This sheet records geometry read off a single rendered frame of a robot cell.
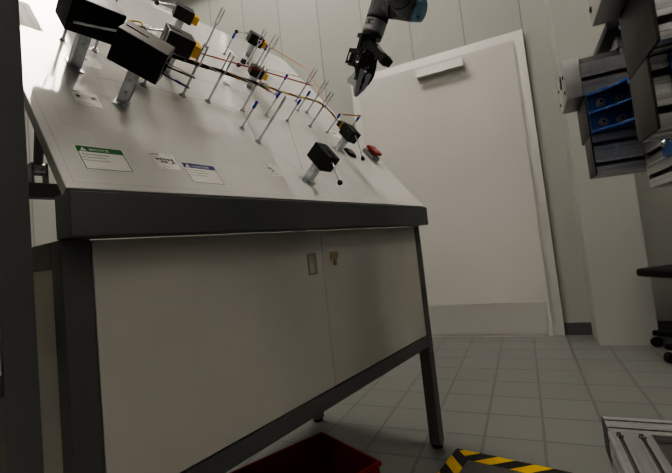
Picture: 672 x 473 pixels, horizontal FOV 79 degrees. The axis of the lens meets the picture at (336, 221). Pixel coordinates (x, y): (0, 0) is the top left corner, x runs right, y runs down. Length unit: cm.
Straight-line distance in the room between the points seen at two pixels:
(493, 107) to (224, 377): 281
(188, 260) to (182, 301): 7
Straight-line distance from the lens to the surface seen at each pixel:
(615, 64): 112
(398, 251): 139
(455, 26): 359
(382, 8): 152
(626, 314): 301
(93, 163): 74
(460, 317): 324
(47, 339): 78
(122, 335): 73
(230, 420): 88
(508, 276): 317
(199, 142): 94
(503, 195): 316
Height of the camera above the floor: 75
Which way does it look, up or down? 4 degrees up
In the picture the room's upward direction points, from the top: 6 degrees counter-clockwise
